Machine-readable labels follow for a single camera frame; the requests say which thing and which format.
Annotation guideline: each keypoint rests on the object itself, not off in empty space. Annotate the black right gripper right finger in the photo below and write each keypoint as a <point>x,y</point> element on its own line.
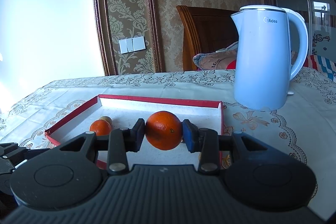
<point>205,141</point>

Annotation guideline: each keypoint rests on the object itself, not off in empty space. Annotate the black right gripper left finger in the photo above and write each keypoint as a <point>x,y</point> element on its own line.
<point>121,141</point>

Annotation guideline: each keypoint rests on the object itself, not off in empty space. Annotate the orange mandarin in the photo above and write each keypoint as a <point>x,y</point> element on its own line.
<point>163,130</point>
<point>101,127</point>

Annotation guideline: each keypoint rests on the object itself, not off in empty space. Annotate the yellow-brown longan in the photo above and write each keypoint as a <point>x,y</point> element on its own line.
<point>107,119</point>

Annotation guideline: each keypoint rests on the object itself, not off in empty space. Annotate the red shallow cardboard tray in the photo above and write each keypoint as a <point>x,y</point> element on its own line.
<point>126,110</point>

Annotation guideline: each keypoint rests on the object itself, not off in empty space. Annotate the patterned pillow bedding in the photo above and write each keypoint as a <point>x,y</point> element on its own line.
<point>224,58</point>

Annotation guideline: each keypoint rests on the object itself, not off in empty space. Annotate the light blue electric kettle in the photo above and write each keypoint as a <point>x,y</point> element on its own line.
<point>272,48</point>

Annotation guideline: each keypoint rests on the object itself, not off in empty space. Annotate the floral white tablecloth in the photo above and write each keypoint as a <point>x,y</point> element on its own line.
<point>304,127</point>

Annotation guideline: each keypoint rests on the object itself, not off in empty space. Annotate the wooden bed headboard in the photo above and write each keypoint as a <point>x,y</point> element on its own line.
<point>205,30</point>

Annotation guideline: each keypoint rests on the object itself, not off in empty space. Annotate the colourful clothes pile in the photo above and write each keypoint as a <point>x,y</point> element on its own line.
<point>322,65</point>

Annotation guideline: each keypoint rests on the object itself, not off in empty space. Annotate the sliding glass wardrobe door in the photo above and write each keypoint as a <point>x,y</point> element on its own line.
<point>319,17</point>

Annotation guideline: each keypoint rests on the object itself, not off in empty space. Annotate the white wall switch panel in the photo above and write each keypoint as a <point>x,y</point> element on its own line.
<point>130,45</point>

